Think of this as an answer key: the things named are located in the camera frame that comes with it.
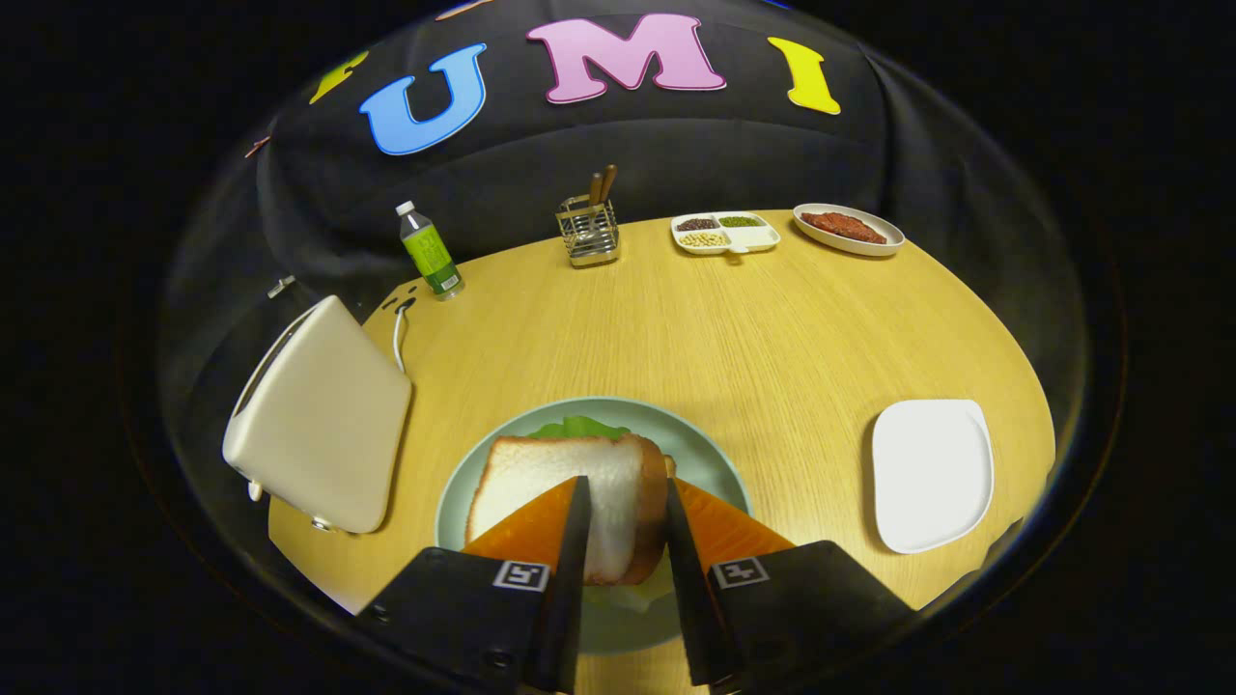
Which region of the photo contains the brown meat piece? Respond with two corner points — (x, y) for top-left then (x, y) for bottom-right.
(801, 211), (887, 245)

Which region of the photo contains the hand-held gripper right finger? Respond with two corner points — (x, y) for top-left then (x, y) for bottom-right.
(664, 477), (918, 688)

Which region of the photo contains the metal wire utensil holder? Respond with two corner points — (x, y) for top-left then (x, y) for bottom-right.
(556, 196), (621, 268)

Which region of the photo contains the green lettuce leaf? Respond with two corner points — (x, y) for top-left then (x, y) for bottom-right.
(529, 415), (677, 614)

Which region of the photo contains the round white plate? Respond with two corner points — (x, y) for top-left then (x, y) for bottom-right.
(792, 203), (906, 258)

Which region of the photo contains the white toaster cable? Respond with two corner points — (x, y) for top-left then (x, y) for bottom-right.
(391, 297), (418, 375)

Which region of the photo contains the pale green round plate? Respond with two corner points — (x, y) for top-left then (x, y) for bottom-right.
(435, 397), (752, 657)

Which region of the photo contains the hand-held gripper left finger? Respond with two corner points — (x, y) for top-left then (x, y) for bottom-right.
(352, 475), (592, 694)

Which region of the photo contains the white toaster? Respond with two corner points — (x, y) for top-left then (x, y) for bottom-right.
(222, 294), (414, 535)

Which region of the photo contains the black backdrop cloth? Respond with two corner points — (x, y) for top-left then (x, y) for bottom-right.
(159, 0), (1092, 406)

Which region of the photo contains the divided white dish with beans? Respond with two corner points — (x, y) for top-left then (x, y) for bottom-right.
(671, 211), (781, 257)

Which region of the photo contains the white bread slice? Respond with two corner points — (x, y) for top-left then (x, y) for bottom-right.
(465, 432), (669, 587)

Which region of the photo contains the square white plate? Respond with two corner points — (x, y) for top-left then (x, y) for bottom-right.
(872, 399), (996, 555)

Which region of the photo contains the green label water bottle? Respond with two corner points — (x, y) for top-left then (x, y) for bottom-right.
(395, 200), (465, 302)

